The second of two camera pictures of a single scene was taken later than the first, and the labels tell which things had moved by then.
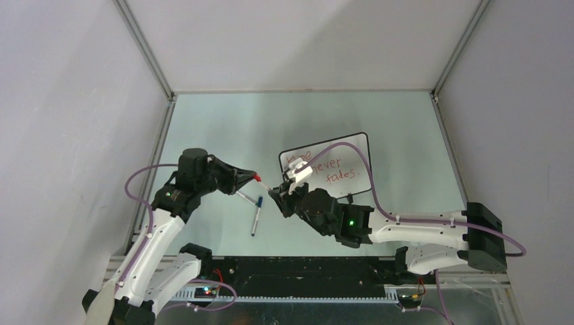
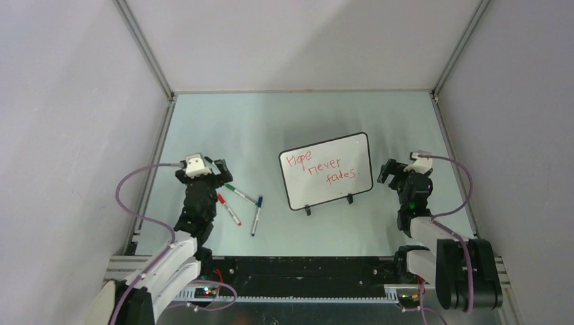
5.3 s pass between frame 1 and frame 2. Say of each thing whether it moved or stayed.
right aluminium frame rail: stayed
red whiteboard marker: moved
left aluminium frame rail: stayed
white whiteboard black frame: stayed
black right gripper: moved
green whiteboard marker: stayed
